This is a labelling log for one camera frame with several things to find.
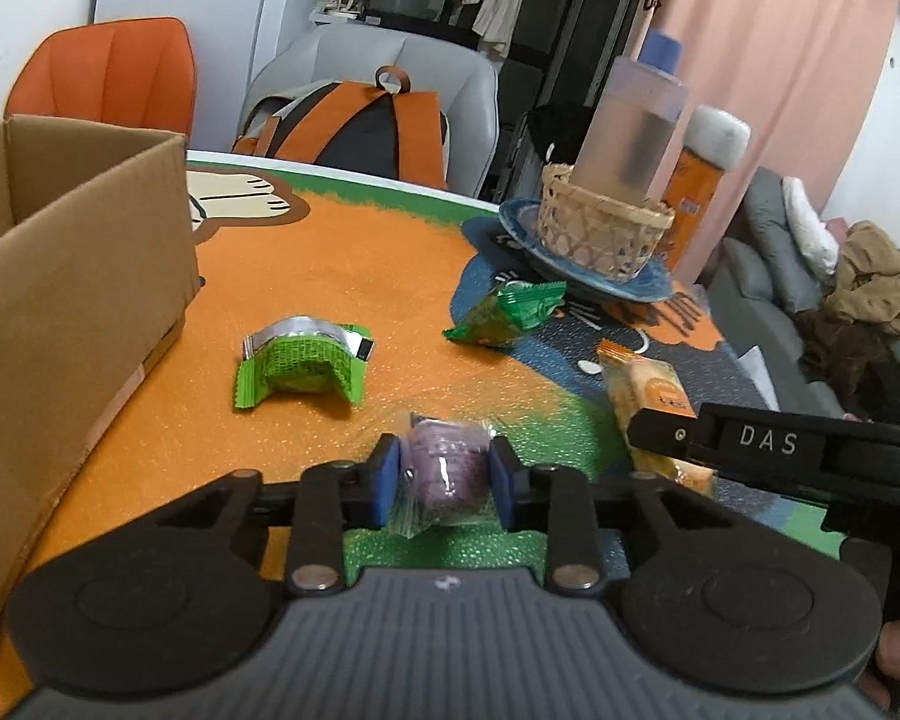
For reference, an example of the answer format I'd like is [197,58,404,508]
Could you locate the printed table mat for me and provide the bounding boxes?
[0,150,893,720]

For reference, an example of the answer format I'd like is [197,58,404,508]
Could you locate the dark green snack packet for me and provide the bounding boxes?
[442,279,567,348]

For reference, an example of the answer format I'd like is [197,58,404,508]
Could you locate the round purple snack packet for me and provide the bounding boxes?
[390,412,500,537]

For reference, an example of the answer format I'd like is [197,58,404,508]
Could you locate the orange cracker packet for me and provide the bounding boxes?
[596,340,719,500]

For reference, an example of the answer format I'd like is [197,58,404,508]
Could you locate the white pillow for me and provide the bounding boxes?
[782,176,841,286]

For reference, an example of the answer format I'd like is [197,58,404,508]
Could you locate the light green snack packet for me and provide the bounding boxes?
[232,315,377,412]

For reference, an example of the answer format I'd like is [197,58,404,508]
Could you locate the grey sofa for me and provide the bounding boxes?
[709,165,900,421]

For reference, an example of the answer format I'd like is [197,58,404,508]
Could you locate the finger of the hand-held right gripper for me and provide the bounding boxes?
[626,405,704,467]

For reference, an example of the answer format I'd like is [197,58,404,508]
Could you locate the clear bottle with purple cap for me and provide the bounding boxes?
[572,31,689,200]

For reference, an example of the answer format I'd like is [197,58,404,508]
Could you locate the orange spray can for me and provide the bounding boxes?
[656,106,752,271]

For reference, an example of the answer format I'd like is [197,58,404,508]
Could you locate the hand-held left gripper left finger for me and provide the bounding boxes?
[141,435,403,599]

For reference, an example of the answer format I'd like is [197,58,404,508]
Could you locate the orange chair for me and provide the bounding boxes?
[4,17,196,155]

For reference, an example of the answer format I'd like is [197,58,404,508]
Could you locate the brown clothes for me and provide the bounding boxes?
[795,221,900,391]

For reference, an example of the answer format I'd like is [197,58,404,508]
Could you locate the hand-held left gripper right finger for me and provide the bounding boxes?
[487,435,760,601]

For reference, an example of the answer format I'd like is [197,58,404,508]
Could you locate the woven bamboo basket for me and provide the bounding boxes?
[538,163,676,282]

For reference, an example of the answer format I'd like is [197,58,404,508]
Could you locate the brown cardboard box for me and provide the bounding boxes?
[0,114,200,668]

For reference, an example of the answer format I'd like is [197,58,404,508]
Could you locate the orange and grey backpack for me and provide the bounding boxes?
[231,66,451,192]

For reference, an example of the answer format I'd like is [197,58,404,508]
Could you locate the grey chair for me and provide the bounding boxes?
[241,28,500,200]

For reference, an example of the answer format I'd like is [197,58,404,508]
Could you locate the pink curtain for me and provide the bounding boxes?
[630,0,900,286]

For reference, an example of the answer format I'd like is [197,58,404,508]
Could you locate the blue plate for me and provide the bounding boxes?
[497,197,676,305]

